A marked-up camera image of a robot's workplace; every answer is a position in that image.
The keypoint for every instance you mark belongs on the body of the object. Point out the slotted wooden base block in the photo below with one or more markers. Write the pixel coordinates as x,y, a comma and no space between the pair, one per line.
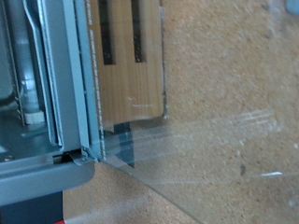
124,87

